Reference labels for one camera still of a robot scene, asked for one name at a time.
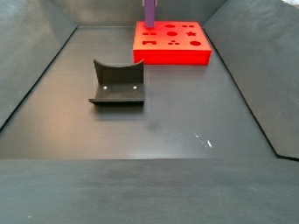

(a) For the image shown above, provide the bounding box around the purple rectangle peg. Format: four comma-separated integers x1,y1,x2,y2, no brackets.
145,0,155,28

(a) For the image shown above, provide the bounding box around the black curved holder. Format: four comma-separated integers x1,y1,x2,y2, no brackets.
88,60,146,105

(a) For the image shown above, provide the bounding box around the red shape sorter block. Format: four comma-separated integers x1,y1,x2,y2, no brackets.
134,21,211,65

